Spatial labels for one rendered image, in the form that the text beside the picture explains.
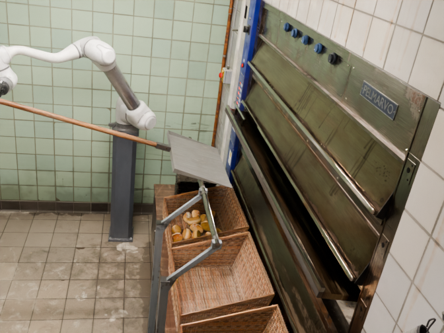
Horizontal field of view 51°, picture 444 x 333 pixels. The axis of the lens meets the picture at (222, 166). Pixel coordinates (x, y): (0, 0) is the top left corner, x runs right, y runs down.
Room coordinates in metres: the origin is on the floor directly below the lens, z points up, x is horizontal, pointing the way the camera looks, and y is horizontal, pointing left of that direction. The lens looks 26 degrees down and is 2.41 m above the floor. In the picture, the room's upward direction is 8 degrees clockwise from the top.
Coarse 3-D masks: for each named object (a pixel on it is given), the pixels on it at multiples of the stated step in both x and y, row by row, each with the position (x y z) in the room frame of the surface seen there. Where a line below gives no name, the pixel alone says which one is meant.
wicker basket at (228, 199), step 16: (192, 192) 2.89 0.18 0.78; (208, 192) 2.92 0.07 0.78; (224, 192) 2.95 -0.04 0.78; (192, 208) 2.90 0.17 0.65; (224, 208) 2.86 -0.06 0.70; (240, 208) 2.64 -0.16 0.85; (176, 224) 2.75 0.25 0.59; (224, 224) 2.75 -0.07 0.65; (240, 224) 2.54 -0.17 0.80; (192, 240) 2.35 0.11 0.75
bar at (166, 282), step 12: (204, 192) 2.21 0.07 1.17; (192, 204) 2.23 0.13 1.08; (204, 204) 2.10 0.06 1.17; (168, 216) 2.21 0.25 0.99; (156, 228) 2.18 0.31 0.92; (156, 240) 2.18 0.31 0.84; (216, 240) 1.78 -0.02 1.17; (156, 252) 2.18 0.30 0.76; (204, 252) 1.77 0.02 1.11; (156, 264) 2.18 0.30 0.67; (192, 264) 1.75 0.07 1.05; (156, 276) 2.18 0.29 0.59; (168, 276) 1.74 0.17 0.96; (156, 288) 2.18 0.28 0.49; (168, 288) 1.72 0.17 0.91; (156, 300) 2.18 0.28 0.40
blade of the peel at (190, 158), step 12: (168, 132) 2.81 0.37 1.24; (168, 144) 2.66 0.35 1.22; (180, 144) 2.74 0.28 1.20; (192, 144) 2.82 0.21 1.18; (204, 144) 2.90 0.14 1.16; (180, 156) 2.56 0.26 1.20; (192, 156) 2.63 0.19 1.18; (204, 156) 2.70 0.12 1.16; (216, 156) 2.77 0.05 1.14; (180, 168) 2.38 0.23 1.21; (192, 168) 2.44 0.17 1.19; (204, 168) 2.51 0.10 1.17; (216, 168) 2.57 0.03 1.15; (204, 180) 2.35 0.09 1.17; (216, 180) 2.40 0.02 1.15; (228, 180) 2.46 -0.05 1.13
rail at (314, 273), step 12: (228, 108) 2.90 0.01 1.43; (240, 132) 2.51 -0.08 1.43; (252, 156) 2.21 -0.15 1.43; (264, 180) 1.96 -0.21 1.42; (276, 204) 1.75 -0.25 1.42; (288, 228) 1.58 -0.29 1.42; (300, 240) 1.49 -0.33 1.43; (300, 252) 1.43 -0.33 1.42; (312, 264) 1.35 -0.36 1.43; (312, 276) 1.30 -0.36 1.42; (324, 288) 1.24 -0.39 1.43
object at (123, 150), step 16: (112, 128) 3.31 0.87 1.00; (128, 144) 3.27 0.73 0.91; (112, 160) 3.27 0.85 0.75; (128, 160) 3.27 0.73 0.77; (112, 176) 3.27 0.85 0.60; (128, 176) 3.27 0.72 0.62; (112, 192) 3.26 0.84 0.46; (128, 192) 3.27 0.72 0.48; (112, 208) 3.26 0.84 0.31; (128, 208) 3.27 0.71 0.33; (112, 224) 3.26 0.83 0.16; (128, 224) 3.27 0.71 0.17; (112, 240) 3.24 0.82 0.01; (128, 240) 3.26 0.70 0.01
